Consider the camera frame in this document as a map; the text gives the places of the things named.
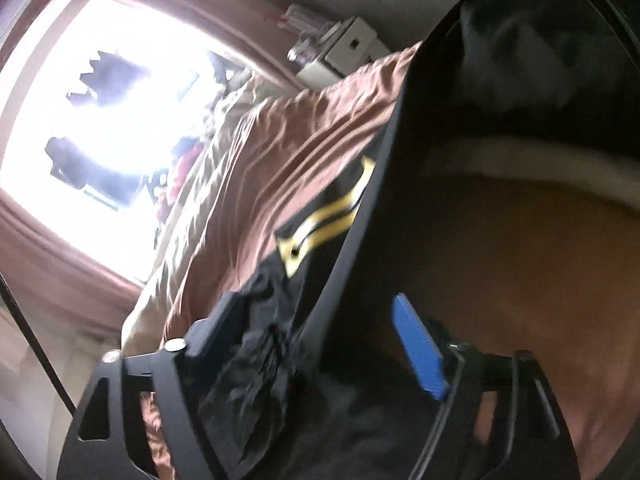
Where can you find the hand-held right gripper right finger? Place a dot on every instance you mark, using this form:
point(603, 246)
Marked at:
point(417, 345)

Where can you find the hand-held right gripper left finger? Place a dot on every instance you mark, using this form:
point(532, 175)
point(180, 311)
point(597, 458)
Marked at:
point(218, 321)

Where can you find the black garment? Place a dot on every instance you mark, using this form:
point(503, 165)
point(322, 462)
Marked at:
point(360, 240)

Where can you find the pile of colourful clothes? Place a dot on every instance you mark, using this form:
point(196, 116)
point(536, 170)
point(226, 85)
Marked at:
point(182, 160)

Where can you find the brown bed blanket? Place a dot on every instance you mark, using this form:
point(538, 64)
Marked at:
point(280, 160)

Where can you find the dark hanging cloth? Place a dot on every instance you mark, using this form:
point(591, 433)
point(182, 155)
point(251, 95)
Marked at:
point(112, 77)
point(85, 165)

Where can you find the glass jar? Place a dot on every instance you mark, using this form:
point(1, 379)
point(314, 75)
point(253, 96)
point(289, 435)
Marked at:
point(300, 53)

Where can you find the white nightstand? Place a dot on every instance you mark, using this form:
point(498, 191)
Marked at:
point(350, 46)

